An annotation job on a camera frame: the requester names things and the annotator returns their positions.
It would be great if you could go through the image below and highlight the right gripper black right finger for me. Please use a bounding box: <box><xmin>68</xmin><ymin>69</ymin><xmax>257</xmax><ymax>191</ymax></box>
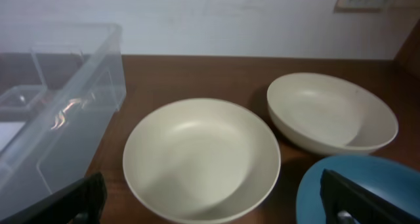
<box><xmin>320</xmin><ymin>169</ymin><xmax>419</xmax><ymax>224</ymax></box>

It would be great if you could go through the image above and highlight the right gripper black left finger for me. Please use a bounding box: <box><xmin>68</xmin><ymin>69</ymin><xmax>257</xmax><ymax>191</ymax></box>
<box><xmin>1</xmin><ymin>172</ymin><xmax>108</xmax><ymax>224</ymax></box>

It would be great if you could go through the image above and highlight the dark blue bowl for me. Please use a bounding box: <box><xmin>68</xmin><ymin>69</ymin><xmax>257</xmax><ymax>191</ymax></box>
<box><xmin>296</xmin><ymin>155</ymin><xmax>419</xmax><ymax>224</ymax></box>

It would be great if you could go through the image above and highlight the cream bowl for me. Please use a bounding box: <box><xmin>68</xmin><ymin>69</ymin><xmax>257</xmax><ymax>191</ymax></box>
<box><xmin>266</xmin><ymin>72</ymin><xmax>399</xmax><ymax>156</ymax></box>
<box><xmin>122</xmin><ymin>98</ymin><xmax>281</xmax><ymax>223</ymax></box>

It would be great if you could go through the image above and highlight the clear plastic storage bin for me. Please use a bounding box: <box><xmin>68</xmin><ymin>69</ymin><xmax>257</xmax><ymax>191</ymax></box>
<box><xmin>1</xmin><ymin>23</ymin><xmax>126</xmax><ymax>218</ymax></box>

